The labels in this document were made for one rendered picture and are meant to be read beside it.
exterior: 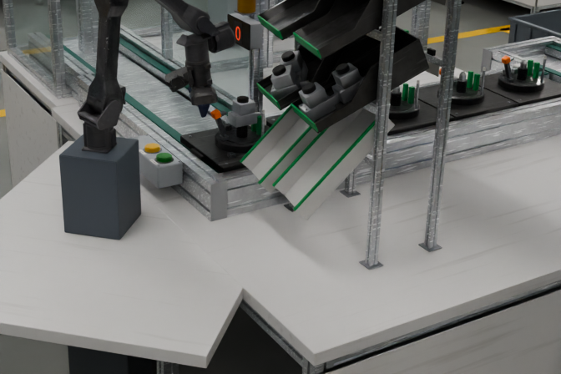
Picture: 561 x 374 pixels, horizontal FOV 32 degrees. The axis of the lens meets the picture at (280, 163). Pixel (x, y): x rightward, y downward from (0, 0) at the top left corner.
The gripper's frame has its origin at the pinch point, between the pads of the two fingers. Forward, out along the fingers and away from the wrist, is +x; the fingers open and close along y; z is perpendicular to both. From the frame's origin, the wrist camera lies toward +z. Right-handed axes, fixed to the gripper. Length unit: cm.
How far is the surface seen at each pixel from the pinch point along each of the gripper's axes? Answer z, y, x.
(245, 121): -10.6, -1.5, 6.9
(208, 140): -1.1, -5.9, 13.0
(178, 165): 7.9, 5.3, 13.5
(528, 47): -123, -81, 29
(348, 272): -25, 47, 24
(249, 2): -17.0, -24.2, -17.1
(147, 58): 10, -83, 17
